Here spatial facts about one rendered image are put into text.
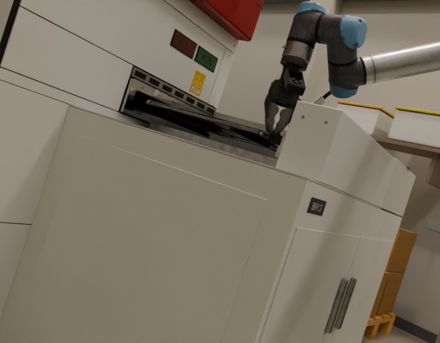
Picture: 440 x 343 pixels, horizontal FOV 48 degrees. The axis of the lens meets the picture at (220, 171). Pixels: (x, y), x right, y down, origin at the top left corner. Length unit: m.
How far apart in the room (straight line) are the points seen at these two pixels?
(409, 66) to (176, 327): 0.87
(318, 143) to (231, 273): 0.29
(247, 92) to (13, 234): 4.82
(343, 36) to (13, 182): 0.85
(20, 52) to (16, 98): 0.10
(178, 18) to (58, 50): 0.42
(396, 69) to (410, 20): 3.66
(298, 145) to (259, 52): 5.03
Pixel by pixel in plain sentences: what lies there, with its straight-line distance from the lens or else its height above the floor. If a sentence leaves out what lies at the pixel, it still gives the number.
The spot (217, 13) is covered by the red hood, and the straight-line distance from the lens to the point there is 1.56.
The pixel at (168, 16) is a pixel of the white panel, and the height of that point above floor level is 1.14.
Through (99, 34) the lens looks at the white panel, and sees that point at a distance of 1.28.
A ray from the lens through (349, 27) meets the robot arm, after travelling 1.29.
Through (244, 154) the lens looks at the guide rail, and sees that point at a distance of 1.24.
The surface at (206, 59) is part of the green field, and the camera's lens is 1.62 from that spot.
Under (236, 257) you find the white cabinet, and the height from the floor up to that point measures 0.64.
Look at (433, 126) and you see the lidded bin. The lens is 3.96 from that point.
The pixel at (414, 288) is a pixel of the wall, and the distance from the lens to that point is 4.39.
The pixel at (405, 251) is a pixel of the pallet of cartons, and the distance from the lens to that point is 3.87.
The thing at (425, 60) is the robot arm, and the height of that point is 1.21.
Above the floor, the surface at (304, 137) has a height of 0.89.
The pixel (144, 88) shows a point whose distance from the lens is 1.40.
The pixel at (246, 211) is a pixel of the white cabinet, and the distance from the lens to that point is 0.92.
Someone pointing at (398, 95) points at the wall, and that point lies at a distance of 4.78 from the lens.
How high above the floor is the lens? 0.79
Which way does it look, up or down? 1 degrees down
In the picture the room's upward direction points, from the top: 18 degrees clockwise
